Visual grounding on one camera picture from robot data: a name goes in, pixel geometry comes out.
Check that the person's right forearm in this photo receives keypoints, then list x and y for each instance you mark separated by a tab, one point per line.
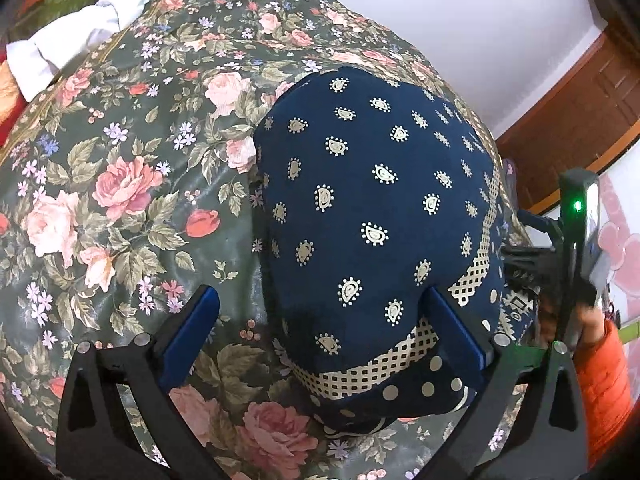
605	385

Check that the navy patterned dress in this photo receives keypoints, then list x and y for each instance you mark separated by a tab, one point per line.
370	200

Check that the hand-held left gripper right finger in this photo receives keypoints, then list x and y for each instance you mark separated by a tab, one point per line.
452	325

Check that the white cloth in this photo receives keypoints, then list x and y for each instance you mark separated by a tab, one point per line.
85	25

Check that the green and red box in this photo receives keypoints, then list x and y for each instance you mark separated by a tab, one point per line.
55	7

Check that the floral bedspread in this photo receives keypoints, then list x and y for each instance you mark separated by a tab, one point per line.
125	160

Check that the pink heart wall stickers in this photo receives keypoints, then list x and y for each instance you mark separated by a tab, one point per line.
620	240

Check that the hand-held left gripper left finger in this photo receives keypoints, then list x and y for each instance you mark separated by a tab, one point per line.
192	322

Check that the wooden door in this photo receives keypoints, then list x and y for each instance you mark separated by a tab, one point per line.
575	100

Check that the person's right hand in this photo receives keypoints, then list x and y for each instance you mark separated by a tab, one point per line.
547	312

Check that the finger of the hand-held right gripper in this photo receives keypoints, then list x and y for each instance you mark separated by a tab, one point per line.
527	262

